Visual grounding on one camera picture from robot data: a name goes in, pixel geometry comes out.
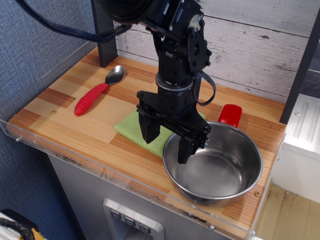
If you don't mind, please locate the green cloth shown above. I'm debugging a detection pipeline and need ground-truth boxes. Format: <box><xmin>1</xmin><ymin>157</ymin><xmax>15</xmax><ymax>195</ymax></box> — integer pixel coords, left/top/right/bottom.
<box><xmin>113</xmin><ymin>108</ymin><xmax>207</xmax><ymax>159</ymax></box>

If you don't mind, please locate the black braided cable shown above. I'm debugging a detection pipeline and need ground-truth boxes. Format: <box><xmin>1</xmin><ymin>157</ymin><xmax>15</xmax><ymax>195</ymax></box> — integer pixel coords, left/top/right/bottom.
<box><xmin>14</xmin><ymin>0</ymin><xmax>132</xmax><ymax>43</ymax></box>

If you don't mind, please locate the dark grey left post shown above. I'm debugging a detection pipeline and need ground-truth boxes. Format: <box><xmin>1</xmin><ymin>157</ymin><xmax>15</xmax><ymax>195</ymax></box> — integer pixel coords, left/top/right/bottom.
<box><xmin>90</xmin><ymin>0</ymin><xmax>118</xmax><ymax>68</ymax></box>

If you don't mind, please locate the dark grey right post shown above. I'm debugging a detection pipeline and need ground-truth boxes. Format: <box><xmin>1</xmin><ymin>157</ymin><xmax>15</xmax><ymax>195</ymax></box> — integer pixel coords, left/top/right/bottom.
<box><xmin>279</xmin><ymin>10</ymin><xmax>320</xmax><ymax>124</ymax></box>

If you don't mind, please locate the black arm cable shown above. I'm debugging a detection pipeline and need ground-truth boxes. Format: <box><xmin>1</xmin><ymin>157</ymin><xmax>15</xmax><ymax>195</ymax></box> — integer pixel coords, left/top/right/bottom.
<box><xmin>197</xmin><ymin>70</ymin><xmax>217</xmax><ymax>107</ymax></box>

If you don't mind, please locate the clear acrylic table guard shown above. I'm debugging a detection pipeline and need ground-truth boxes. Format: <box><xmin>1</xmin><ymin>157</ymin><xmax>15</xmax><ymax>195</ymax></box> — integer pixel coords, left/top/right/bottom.
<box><xmin>0</xmin><ymin>49</ymin><xmax>285</xmax><ymax>240</ymax></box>

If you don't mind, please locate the red handled metal spoon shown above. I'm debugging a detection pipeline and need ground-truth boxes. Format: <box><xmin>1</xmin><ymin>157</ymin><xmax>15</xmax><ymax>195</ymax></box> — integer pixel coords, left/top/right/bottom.
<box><xmin>74</xmin><ymin>65</ymin><xmax>125</xmax><ymax>116</ymax></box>

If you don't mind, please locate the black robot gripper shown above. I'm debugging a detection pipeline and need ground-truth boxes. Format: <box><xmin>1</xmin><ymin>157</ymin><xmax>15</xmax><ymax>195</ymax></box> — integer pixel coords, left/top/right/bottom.
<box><xmin>137</xmin><ymin>88</ymin><xmax>211</xmax><ymax>164</ymax></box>

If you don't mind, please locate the silver dispenser button panel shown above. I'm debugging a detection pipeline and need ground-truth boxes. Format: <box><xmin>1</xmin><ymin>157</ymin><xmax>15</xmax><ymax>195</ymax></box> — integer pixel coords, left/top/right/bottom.
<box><xmin>103</xmin><ymin>197</ymin><xmax>165</xmax><ymax>240</ymax></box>

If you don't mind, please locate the stainless steel pot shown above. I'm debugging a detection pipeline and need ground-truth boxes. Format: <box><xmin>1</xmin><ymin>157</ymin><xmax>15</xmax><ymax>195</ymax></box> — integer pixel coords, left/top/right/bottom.
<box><xmin>162</xmin><ymin>121</ymin><xmax>263</xmax><ymax>208</ymax></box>

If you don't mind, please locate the dark grey post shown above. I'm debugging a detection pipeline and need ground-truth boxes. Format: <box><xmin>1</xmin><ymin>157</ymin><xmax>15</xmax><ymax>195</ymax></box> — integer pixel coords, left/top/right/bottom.
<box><xmin>90</xmin><ymin>0</ymin><xmax>118</xmax><ymax>68</ymax></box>
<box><xmin>279</xmin><ymin>10</ymin><xmax>320</xmax><ymax>124</ymax></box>

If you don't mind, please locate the white grooved side counter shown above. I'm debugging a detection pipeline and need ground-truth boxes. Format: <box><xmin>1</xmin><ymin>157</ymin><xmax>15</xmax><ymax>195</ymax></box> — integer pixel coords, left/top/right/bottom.
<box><xmin>271</xmin><ymin>94</ymin><xmax>320</xmax><ymax>203</ymax></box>

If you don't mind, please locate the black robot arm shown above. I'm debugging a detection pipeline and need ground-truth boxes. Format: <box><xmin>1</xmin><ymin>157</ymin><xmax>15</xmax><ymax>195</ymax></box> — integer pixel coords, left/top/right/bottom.
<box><xmin>100</xmin><ymin>0</ymin><xmax>212</xmax><ymax>164</ymax></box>

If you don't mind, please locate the yellow object at corner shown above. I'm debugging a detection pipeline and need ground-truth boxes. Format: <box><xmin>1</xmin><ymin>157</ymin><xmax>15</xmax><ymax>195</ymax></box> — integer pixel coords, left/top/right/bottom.
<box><xmin>23</xmin><ymin>228</ymin><xmax>45</xmax><ymax>240</ymax></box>

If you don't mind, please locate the red plastic toy block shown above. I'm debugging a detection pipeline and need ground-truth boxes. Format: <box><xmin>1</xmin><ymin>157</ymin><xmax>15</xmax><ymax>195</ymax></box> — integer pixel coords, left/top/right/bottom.
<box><xmin>218</xmin><ymin>104</ymin><xmax>243</xmax><ymax>128</ymax></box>

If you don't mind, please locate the silver toy fridge cabinet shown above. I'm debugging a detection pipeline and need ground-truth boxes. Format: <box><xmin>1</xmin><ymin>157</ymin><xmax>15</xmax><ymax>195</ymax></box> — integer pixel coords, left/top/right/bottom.
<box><xmin>49</xmin><ymin>155</ymin><xmax>256</xmax><ymax>240</ymax></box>

